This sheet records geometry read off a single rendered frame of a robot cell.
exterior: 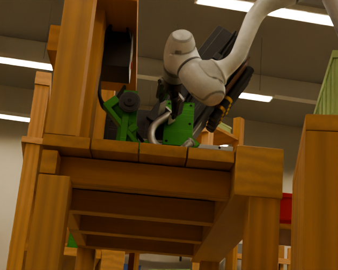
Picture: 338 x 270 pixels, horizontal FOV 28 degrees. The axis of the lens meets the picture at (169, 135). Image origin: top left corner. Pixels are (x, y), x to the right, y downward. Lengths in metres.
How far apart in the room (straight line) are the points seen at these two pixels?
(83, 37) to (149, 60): 8.28
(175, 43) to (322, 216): 1.12
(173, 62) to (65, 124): 0.52
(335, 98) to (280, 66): 8.92
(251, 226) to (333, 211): 0.61
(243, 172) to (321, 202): 0.63
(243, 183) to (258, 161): 0.08
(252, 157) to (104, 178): 0.44
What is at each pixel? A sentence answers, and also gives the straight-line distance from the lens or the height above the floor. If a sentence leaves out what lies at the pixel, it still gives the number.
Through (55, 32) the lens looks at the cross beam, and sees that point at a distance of 2.20.
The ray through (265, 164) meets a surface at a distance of 1.96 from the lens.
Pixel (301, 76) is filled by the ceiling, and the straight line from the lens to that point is 10.71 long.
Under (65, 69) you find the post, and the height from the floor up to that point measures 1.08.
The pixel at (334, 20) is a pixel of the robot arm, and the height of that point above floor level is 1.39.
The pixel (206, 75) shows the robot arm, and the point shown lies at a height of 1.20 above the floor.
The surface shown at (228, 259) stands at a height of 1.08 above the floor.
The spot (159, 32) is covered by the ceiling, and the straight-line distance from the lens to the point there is 9.57.
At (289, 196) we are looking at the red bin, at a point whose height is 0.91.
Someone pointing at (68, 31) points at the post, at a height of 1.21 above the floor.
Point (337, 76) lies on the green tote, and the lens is 1.49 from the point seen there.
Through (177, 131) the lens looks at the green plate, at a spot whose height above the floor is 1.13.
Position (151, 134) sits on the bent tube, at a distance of 2.56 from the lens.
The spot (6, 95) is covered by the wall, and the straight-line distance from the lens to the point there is 12.23.
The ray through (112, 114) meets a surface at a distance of 2.33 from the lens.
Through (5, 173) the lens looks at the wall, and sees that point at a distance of 11.81.
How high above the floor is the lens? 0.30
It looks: 18 degrees up
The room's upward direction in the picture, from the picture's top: 5 degrees clockwise
